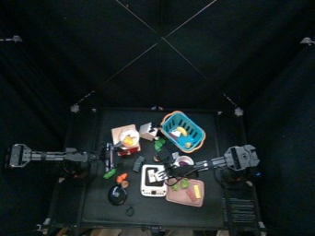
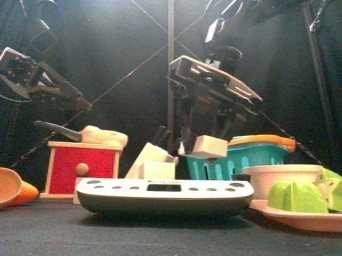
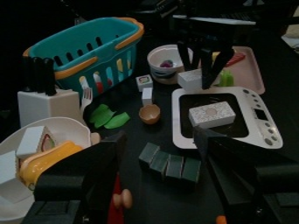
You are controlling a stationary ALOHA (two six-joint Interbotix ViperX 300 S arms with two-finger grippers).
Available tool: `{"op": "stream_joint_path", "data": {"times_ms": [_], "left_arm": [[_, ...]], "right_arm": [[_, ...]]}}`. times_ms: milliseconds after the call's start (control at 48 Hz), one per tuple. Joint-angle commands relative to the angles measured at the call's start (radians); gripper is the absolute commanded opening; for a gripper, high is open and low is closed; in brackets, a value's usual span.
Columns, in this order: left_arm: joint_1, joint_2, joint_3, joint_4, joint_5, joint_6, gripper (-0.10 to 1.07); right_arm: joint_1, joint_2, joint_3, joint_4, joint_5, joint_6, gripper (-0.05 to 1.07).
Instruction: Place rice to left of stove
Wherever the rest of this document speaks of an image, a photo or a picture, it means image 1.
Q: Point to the red toy sausage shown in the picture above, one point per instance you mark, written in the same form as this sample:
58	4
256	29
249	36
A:
190	194

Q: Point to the small brown toy piece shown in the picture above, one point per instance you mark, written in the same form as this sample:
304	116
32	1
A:
156	158

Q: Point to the yellow toy banana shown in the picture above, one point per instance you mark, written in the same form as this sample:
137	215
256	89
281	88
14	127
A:
181	131

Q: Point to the green toy pepper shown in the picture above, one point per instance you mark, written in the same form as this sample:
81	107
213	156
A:
108	174

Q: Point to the black toy frying pan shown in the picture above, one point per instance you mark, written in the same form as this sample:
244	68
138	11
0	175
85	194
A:
117	195

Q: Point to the teal basket with orange rim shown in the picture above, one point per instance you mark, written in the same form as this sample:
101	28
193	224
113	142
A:
192	129

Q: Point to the pink cutting board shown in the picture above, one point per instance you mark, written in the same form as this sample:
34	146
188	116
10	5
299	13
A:
180	198

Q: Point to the white plate with fried egg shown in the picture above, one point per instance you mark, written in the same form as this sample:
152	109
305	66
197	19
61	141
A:
128	137

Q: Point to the brown toy mushroom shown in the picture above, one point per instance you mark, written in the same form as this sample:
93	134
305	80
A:
124	184

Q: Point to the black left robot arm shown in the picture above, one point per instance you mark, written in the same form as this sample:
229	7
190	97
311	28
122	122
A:
49	156

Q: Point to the white grey carton box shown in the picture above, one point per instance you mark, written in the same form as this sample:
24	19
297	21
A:
146	132

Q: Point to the red toy block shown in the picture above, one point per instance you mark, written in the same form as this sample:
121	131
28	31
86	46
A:
128	151

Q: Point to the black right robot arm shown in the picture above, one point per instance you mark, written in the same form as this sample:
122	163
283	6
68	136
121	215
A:
229	159

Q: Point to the yellow toy fry stick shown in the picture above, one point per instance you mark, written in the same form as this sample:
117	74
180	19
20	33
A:
196	191

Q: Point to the green toy vegetable piece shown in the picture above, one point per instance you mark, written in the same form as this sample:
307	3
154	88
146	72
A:
185	183
176	186

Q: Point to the grey frame corner clamp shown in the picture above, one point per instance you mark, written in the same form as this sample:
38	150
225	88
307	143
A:
307	40
237	111
14	39
74	108

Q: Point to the white bowl with purple inside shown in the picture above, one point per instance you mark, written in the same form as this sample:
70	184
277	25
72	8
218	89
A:
184	160

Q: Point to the small yellow toy food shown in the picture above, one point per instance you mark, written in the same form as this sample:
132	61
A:
188	144

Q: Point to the dark green toy leafy vegetable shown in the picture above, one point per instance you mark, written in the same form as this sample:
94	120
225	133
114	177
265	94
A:
158	144

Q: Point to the dark grey toy piece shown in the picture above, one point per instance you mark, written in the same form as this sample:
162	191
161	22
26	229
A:
137	163

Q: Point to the orange toy carrot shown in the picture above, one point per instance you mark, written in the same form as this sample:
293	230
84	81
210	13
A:
121	177

